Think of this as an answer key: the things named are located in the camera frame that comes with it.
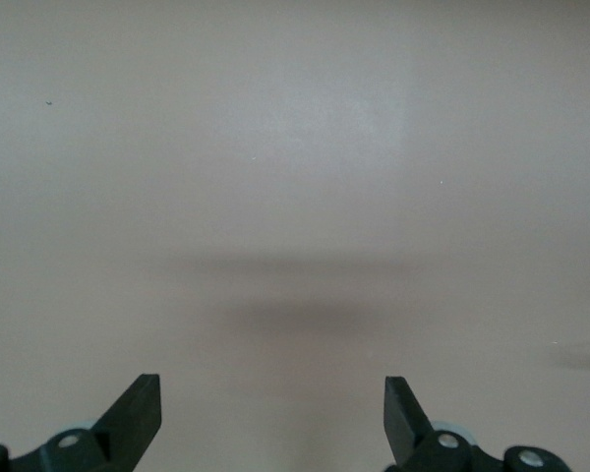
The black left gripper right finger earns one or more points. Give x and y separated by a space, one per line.
408 432

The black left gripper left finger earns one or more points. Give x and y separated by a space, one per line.
128 432

